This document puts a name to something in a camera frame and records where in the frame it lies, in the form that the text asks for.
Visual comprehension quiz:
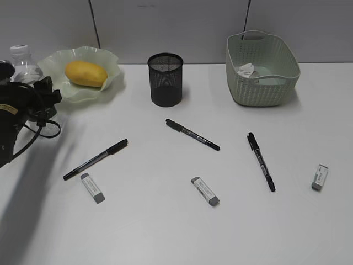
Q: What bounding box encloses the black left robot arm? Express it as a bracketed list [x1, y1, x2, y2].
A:
[1, 60, 62, 166]

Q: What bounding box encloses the black marker pen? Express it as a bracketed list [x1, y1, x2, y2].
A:
[165, 119, 220, 151]
[247, 132, 276, 192]
[63, 139, 128, 181]

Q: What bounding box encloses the grey white eraser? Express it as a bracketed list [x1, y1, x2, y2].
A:
[311, 164, 329, 191]
[191, 177, 220, 206]
[80, 173, 105, 204]

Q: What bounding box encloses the pale green plastic basket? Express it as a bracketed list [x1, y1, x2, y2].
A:
[226, 30, 301, 107]

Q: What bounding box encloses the grey white eraser left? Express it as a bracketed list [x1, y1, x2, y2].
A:
[80, 173, 105, 204]

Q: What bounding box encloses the black mesh pen holder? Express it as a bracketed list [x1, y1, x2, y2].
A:
[147, 52, 184, 107]

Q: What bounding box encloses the grey white eraser right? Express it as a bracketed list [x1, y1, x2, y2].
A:
[311, 164, 329, 191]

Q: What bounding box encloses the yellow mango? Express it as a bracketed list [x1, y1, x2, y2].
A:
[65, 61, 108, 87]

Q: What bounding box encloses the clear water bottle green label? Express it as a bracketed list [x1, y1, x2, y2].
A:
[9, 43, 60, 138]

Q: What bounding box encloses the waste paper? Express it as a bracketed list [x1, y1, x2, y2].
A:
[237, 63, 260, 78]

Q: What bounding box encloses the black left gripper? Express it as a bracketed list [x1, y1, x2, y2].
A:
[10, 76, 62, 121]

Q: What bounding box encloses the grey white eraser middle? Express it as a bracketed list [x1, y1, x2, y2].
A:
[191, 177, 220, 206]

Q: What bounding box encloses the pale green wavy plate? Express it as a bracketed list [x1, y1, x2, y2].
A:
[38, 46, 122, 103]

